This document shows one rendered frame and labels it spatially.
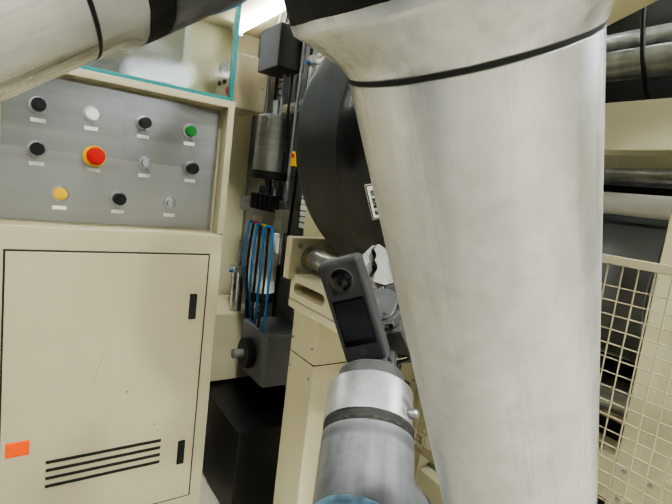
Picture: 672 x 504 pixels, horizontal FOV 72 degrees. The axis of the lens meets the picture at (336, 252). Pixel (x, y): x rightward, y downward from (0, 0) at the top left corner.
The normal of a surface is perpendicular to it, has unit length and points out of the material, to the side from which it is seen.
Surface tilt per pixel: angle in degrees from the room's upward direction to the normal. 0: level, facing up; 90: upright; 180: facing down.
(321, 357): 90
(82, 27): 130
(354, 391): 43
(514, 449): 113
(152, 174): 90
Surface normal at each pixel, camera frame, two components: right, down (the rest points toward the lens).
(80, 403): 0.55, 0.18
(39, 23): 0.69, 0.68
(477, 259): -0.28, 0.50
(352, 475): -0.24, -0.73
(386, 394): 0.31, -0.68
